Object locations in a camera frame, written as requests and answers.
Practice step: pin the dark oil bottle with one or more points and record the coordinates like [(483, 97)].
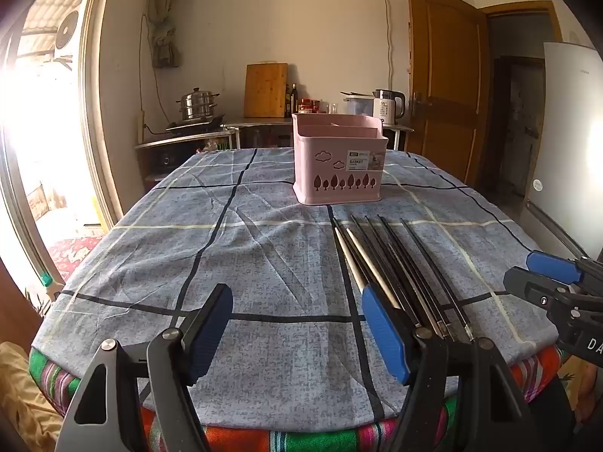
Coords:
[(294, 101)]

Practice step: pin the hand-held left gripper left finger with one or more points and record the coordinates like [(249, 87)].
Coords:
[(212, 334)]

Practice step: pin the green white plastic object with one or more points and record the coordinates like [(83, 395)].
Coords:
[(45, 280)]

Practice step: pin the light wooden chopstick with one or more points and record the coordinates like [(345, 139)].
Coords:
[(351, 259), (373, 268)]

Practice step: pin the wooden door frame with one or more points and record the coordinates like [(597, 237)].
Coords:
[(518, 8)]

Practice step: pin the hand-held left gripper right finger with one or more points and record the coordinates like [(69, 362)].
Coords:
[(386, 334)]

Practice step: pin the yellow cloth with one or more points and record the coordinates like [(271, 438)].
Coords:
[(23, 395)]

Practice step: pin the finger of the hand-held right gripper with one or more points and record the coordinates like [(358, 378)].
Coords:
[(532, 285), (553, 266)]

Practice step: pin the red patterned rug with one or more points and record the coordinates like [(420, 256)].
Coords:
[(70, 254)]

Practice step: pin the tied beige curtain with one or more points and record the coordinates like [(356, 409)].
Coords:
[(162, 37)]

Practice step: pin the bunch of black chopsticks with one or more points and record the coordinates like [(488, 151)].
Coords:
[(414, 287)]

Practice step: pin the black induction cooker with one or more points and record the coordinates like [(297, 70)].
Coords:
[(193, 125)]

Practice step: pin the white window frame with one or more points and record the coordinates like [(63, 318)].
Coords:
[(92, 103)]

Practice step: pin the outdoor air conditioner unit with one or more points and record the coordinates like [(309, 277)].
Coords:
[(66, 30)]

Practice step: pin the clear plastic storage container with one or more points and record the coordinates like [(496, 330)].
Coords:
[(358, 106)]

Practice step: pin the beige power strip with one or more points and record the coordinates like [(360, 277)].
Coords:
[(140, 127)]

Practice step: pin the steel steamer pot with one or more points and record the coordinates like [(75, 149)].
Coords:
[(198, 106)]

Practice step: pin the pink plastic utensil basket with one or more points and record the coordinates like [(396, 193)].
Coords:
[(325, 160)]

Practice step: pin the white electric kettle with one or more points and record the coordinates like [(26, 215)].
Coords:
[(384, 108)]

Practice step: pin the wooden door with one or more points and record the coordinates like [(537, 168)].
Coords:
[(447, 80)]

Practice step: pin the red lidded jar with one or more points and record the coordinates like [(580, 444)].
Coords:
[(304, 106)]

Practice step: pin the steel kitchen table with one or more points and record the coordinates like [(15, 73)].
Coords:
[(254, 125)]

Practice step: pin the wooden cutting board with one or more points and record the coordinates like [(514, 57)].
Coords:
[(264, 92)]

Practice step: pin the steel shelf unit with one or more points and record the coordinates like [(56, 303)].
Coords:
[(179, 140)]

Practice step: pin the white refrigerator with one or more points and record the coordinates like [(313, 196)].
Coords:
[(565, 150)]

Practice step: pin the small red jar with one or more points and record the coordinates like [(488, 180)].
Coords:
[(315, 106)]

